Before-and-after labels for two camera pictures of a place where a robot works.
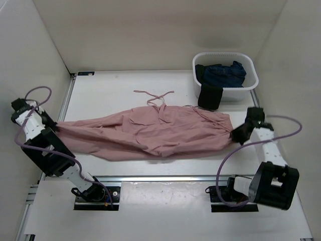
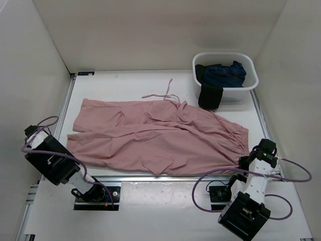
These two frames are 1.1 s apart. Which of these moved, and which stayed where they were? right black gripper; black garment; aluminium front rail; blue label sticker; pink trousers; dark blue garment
Moved: right black gripper; pink trousers
Stayed: black garment; blue label sticker; dark blue garment; aluminium front rail
